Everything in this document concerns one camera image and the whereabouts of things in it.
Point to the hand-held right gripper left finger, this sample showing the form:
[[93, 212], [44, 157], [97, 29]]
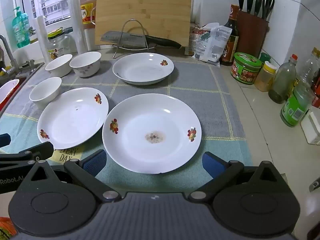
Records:
[[96, 163]]

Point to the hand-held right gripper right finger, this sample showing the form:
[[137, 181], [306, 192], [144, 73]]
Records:
[[212, 165]]

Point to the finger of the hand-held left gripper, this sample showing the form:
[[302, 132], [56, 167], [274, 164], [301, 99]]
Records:
[[5, 140], [40, 148]]

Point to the plain white bowl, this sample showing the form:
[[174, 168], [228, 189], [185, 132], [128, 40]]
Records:
[[46, 96], [58, 67]]

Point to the stained white fruit-print plate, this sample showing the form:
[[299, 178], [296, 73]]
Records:
[[150, 115]]

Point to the white bowl purple floral print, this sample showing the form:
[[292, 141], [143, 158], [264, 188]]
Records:
[[85, 70]]

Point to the orange packet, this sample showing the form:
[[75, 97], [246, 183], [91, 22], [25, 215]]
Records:
[[6, 228]]

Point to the red and white plastic container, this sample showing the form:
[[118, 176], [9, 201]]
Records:
[[8, 87]]

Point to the grey checked drying mat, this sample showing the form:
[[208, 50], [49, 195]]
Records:
[[200, 100]]

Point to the steel sink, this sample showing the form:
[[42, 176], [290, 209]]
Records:
[[25, 76]]

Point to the steel faucet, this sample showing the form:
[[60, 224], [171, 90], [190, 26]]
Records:
[[6, 50]]

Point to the yellow-lidded spice jar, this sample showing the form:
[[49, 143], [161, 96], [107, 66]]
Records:
[[265, 80]]

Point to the green-lidded sauce jar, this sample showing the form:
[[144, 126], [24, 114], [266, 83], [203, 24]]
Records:
[[246, 70]]

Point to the glass jar green lid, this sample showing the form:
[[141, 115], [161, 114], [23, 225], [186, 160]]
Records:
[[58, 46]]

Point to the white box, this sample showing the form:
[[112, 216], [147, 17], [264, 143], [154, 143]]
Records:
[[312, 130]]

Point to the red-capped clear glass bottle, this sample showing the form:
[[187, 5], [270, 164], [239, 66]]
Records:
[[282, 85]]

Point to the short clear plastic wrap roll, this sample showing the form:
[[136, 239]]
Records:
[[42, 37]]

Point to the green dish soap bottle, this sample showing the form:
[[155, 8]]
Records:
[[21, 30]]

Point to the small potted plant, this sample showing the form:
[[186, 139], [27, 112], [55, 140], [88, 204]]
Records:
[[32, 31]]

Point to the green-capped bottle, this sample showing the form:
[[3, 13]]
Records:
[[265, 57]]

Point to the white plastic seasoning bag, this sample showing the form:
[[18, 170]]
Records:
[[217, 45]]

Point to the tall clear plastic wrap roll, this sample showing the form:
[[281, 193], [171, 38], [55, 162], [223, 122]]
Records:
[[77, 25]]

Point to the white red-print food bag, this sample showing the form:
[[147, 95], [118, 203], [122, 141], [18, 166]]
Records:
[[200, 36]]

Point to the brown knife block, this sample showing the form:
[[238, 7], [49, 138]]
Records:
[[252, 35]]

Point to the dark soy sauce bottle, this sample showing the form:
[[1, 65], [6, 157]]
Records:
[[231, 30]]

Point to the clear plastic oil bottle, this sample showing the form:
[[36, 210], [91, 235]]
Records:
[[311, 67]]

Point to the apartment building outside window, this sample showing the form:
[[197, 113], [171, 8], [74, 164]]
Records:
[[57, 0]]

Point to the black kitchen scissors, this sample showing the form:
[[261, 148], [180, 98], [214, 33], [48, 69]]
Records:
[[265, 12]]

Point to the bamboo cutting board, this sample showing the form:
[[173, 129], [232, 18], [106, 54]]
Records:
[[142, 5]]

